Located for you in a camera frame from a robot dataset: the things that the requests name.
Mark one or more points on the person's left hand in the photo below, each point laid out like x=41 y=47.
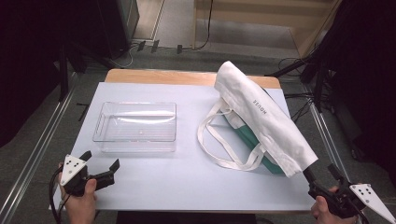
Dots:
x=79 y=210

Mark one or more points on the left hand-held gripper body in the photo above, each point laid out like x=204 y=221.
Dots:
x=73 y=169

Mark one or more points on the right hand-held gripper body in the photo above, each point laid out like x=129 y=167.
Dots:
x=345 y=202

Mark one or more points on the white tote bag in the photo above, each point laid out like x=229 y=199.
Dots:
x=264 y=118

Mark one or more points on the metal floor rail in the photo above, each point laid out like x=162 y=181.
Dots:
x=327 y=137
x=34 y=149

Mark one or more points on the light wooden furniture frame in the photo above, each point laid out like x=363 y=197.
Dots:
x=249 y=12

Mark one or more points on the wooden table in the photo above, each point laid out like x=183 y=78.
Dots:
x=155 y=76

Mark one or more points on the black stand post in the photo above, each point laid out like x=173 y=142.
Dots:
x=63 y=74

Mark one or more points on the black floor plug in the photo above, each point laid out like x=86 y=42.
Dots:
x=155 y=46
x=179 y=49
x=141 y=45

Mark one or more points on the black tripod stand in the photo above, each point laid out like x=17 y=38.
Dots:
x=311 y=65

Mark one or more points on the dark curtain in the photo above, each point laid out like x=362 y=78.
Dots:
x=367 y=77
x=25 y=62

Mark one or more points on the person's right hand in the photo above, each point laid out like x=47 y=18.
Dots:
x=323 y=214

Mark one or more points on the pale blue table mat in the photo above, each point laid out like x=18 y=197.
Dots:
x=174 y=186

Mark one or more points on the clear plastic container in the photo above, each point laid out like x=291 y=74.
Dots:
x=137 y=127

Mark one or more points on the black cabinet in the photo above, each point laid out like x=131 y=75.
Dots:
x=115 y=25

